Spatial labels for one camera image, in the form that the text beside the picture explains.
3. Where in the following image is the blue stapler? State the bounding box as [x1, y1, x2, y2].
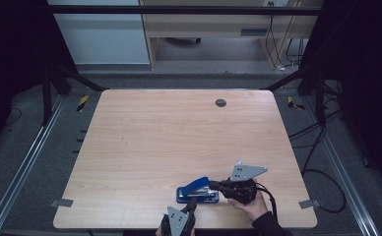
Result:
[175, 176, 221, 205]

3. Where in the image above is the black frame crossbar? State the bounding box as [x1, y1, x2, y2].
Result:
[45, 4, 325, 16]

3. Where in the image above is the yellow black striped tape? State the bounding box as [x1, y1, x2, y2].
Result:
[286, 95, 306, 111]
[76, 94, 91, 113]

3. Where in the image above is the white cabinet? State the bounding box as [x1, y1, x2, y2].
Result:
[46, 0, 151, 66]

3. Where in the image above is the yellow cable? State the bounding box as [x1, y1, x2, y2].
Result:
[265, 0, 303, 69]

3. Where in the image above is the black curtain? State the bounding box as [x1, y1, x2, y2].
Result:
[0, 0, 79, 159]
[300, 0, 382, 192]

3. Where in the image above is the person's right hand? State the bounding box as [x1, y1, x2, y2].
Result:
[226, 188, 270, 223]

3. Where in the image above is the black looped floor cable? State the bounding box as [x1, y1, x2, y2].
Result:
[301, 168, 348, 214]

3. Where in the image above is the person's left hand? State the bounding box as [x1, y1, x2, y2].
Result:
[155, 227, 197, 236]

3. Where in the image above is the black frame diagonal strut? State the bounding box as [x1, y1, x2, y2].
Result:
[260, 65, 315, 92]
[49, 62, 110, 92]

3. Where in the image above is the thin black floor cable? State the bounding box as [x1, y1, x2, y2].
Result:
[4, 107, 24, 128]

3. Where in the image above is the black frame post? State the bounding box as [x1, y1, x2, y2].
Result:
[40, 65, 54, 126]
[314, 68, 327, 128]

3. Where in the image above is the light wooden desk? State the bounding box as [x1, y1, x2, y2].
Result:
[139, 0, 325, 71]

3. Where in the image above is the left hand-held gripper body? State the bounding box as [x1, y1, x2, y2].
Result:
[160, 205, 197, 236]

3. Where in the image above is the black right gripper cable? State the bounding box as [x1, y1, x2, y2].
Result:
[255, 181, 280, 223]

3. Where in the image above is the aluminium floor rail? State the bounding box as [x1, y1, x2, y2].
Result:
[0, 96, 66, 236]
[301, 97, 381, 236]

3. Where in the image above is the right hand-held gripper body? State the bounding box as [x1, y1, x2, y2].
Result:
[225, 159, 269, 206]

